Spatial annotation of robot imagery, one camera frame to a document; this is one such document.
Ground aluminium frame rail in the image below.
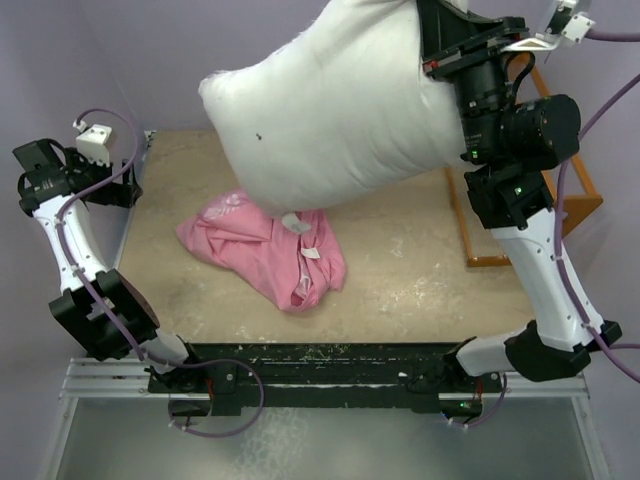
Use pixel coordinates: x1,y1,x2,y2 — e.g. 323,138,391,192
61,358,590,398

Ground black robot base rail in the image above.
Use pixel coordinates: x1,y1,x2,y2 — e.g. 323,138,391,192
148,343,504,417

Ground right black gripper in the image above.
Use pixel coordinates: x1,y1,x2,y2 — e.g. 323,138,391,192
424,0,535,162

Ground white pillow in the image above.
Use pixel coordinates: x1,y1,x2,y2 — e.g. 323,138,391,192
198,1,465,216

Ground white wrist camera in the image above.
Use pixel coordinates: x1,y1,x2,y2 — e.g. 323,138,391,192
502,0,595,53
72,120,115,167

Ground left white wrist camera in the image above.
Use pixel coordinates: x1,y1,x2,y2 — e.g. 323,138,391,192
72,120,115,167

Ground purple cable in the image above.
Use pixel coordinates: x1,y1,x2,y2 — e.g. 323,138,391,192
439,27,640,431
54,108,265,440

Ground orange wooden stepped rack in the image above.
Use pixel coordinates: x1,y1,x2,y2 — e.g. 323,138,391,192
443,64,604,269

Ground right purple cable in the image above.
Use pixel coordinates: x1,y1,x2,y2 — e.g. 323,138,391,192
439,27,640,431

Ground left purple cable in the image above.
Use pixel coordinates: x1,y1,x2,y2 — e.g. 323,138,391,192
54,108,265,440

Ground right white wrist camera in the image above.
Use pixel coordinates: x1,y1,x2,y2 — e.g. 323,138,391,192
502,0,595,53

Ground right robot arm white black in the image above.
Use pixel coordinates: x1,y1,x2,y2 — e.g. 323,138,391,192
417,1,621,391

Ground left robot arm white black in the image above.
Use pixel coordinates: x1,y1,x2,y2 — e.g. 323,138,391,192
13,138,206,392

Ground pink rose-patterned pillowcase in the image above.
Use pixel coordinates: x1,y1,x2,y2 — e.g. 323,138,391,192
176,188,347,313

